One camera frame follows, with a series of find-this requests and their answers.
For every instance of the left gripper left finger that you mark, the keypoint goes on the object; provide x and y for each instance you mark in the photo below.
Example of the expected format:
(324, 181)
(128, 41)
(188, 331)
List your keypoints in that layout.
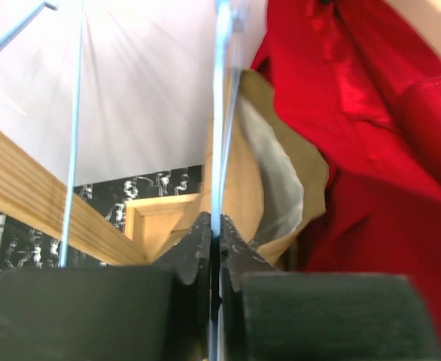
(144, 312)

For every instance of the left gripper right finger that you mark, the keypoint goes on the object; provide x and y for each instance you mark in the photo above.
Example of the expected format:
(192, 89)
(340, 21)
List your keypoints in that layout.
(273, 315)

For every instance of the tan pleated skirt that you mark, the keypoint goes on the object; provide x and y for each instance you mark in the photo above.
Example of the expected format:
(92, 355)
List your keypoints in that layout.
(275, 178)

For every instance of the red pleated skirt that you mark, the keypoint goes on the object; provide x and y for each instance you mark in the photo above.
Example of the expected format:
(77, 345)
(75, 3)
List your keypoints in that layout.
(355, 80)

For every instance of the black marble mat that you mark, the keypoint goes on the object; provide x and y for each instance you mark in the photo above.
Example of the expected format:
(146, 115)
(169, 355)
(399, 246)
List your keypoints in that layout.
(24, 246)

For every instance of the wooden clothes rack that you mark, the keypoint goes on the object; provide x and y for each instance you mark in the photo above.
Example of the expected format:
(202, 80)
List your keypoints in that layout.
(32, 195)

